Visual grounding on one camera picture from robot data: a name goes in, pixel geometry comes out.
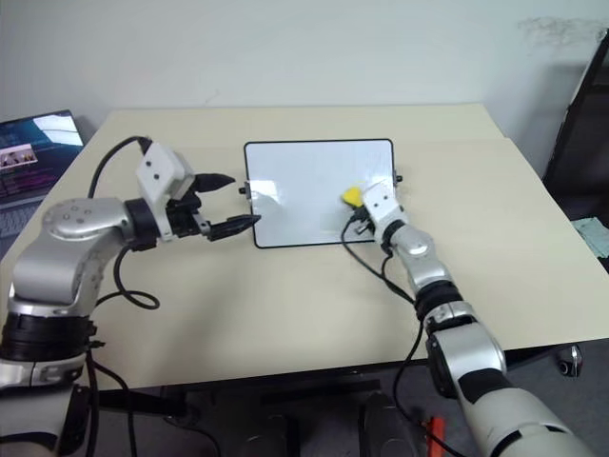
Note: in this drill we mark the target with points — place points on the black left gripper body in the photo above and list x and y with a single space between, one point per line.
183 219

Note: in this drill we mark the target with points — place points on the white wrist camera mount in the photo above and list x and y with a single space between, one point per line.
380 202
159 166

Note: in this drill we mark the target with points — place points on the yellow eraser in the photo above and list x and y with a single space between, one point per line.
353 195

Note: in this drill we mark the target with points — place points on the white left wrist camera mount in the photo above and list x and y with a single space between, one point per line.
159 166

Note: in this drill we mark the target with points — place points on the black furniture frame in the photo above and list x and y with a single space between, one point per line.
585 143

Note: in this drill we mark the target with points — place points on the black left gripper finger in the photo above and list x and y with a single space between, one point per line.
233 226
214 182

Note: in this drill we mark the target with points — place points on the black-framed whiteboard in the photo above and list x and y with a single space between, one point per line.
309 190

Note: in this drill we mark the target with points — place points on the black caster wheel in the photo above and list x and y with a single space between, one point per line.
568 363

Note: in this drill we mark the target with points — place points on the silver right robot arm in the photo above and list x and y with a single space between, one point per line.
476 352

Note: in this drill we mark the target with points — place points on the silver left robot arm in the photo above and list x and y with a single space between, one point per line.
76 224

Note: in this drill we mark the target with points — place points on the open laptop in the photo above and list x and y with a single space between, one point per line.
33 162

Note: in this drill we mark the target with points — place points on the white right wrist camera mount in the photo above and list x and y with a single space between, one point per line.
380 202

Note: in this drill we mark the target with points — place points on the pale green patterned cloth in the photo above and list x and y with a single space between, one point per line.
594 235

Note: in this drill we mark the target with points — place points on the black table frame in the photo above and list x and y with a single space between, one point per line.
285 388

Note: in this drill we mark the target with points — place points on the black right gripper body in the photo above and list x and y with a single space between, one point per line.
362 224

